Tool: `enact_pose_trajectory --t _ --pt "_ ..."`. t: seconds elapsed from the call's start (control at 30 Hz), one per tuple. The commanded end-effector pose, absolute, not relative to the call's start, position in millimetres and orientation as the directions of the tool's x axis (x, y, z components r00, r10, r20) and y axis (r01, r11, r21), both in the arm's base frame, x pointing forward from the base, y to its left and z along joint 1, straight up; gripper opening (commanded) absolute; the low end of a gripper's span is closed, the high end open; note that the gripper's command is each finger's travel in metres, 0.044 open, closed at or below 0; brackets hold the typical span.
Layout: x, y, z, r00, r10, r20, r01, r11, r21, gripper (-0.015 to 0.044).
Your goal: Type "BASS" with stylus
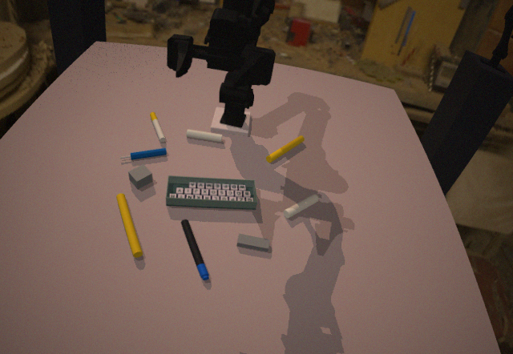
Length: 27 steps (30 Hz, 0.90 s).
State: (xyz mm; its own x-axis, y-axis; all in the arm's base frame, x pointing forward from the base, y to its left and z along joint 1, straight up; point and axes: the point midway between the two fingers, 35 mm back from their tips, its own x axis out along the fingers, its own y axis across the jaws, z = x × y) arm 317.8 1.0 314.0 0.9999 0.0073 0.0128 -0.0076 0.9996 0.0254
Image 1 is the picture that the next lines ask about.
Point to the blue stylus with grey tip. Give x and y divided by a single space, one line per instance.
145 154

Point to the white cylinder with yellow cap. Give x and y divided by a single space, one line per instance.
159 131

